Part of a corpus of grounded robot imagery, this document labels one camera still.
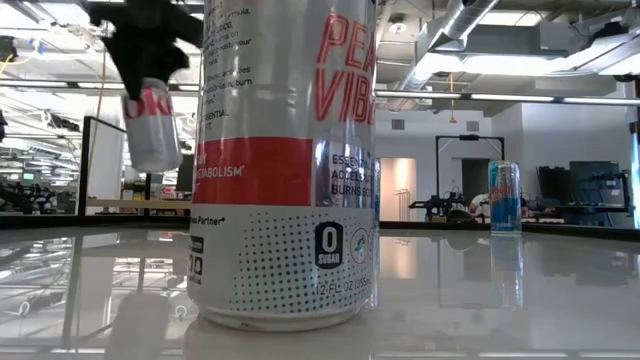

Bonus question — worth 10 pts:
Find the silver red Diet Coke can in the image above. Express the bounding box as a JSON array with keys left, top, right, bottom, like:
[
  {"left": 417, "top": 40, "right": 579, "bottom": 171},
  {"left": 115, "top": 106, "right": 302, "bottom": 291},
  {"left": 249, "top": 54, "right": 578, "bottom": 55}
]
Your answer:
[{"left": 121, "top": 77, "right": 185, "bottom": 174}]

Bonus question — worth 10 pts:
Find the black rectangular frame stand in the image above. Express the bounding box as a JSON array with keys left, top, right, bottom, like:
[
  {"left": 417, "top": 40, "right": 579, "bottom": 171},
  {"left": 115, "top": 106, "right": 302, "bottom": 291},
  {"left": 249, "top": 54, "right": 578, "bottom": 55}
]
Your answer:
[{"left": 434, "top": 133, "right": 506, "bottom": 221}]

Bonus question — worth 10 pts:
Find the silver air duct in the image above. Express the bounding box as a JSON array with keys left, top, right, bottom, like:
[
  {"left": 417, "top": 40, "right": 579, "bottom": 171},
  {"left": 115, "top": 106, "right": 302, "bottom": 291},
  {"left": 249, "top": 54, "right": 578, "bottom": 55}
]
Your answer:
[{"left": 394, "top": 0, "right": 501, "bottom": 106}]

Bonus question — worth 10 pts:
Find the long ceiling light bar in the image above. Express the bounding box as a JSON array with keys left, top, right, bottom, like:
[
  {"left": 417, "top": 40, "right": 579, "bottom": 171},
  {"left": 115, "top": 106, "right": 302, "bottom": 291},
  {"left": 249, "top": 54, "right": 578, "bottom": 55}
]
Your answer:
[
  {"left": 0, "top": 79, "right": 201, "bottom": 93},
  {"left": 374, "top": 91, "right": 640, "bottom": 106}
]

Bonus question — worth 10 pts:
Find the large dark monitor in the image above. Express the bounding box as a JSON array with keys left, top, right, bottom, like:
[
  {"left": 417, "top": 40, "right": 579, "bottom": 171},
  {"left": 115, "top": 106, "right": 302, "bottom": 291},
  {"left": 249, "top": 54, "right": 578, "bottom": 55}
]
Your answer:
[{"left": 568, "top": 159, "right": 622, "bottom": 204}]

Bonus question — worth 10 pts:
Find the yellow hanging cord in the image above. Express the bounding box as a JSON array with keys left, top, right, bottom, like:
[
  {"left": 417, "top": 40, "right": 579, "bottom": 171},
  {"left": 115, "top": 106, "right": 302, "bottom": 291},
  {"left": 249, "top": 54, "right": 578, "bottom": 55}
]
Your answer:
[{"left": 448, "top": 72, "right": 459, "bottom": 125}]

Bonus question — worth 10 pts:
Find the black ceiling device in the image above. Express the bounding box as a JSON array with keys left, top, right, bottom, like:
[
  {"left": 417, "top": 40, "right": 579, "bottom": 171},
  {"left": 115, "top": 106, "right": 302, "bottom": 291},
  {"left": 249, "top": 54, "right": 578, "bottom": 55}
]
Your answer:
[{"left": 574, "top": 19, "right": 632, "bottom": 51}]

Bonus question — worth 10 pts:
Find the small dark monitor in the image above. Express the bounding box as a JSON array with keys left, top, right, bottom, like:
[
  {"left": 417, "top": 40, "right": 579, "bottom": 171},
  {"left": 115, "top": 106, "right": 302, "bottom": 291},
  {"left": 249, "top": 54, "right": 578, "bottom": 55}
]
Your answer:
[{"left": 537, "top": 164, "right": 570, "bottom": 204}]

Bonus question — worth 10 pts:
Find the person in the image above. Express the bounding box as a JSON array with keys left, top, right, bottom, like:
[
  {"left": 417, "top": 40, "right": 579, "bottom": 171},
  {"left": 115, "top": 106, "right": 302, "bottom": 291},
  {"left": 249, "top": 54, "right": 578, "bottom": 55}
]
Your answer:
[{"left": 468, "top": 192, "right": 494, "bottom": 219}]

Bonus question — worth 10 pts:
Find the blue lit screen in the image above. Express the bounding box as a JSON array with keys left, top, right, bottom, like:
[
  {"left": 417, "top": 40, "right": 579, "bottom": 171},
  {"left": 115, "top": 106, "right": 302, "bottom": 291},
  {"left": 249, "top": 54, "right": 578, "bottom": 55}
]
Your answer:
[{"left": 630, "top": 144, "right": 640, "bottom": 229}]

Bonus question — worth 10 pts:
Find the wooden shelf board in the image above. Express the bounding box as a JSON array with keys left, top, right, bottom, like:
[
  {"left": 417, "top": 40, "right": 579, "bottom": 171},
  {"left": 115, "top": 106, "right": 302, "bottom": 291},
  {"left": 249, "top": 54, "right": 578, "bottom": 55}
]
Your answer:
[{"left": 85, "top": 198, "right": 194, "bottom": 210}]

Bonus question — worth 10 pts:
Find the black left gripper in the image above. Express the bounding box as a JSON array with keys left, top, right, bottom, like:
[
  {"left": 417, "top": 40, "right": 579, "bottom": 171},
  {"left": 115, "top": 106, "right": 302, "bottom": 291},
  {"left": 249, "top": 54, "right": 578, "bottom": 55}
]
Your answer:
[{"left": 88, "top": 0, "right": 204, "bottom": 100}]

